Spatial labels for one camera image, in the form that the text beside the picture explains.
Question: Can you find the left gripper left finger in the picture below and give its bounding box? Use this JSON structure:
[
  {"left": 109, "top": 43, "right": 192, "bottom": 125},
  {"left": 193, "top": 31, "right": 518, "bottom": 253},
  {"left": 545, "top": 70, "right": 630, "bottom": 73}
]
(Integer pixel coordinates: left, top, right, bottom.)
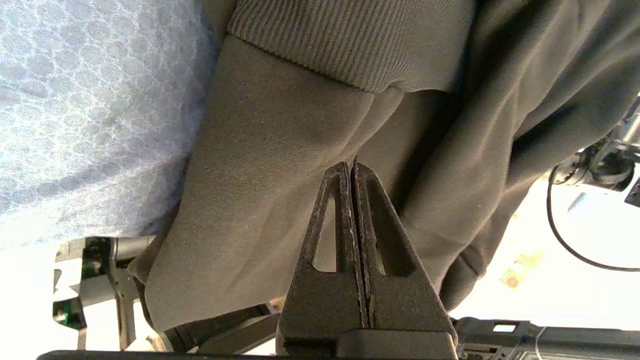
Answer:
[{"left": 277, "top": 161, "right": 368, "bottom": 358}]

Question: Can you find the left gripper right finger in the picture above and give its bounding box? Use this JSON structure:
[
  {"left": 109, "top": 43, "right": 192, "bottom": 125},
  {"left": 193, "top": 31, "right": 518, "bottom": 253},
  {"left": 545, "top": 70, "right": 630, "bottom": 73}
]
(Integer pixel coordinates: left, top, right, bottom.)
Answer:
[{"left": 352, "top": 161, "right": 456, "bottom": 332}]

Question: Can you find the black hooded sweatshirt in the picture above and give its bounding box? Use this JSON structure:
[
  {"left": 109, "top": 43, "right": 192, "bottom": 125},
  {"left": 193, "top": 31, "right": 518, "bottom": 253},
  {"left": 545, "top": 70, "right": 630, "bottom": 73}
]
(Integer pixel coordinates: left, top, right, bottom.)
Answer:
[{"left": 127, "top": 0, "right": 640, "bottom": 333}]

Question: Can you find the black robot base chassis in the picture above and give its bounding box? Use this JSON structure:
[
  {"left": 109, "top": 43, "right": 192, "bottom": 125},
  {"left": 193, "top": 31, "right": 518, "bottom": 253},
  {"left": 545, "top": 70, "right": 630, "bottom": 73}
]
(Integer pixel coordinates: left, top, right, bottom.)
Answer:
[{"left": 52, "top": 235, "right": 640, "bottom": 360}]

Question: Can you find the blue bed sheet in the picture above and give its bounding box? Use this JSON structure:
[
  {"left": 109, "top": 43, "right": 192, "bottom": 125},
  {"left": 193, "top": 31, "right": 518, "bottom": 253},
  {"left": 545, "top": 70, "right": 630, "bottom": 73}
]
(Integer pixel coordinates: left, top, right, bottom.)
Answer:
[{"left": 0, "top": 0, "right": 223, "bottom": 251}]

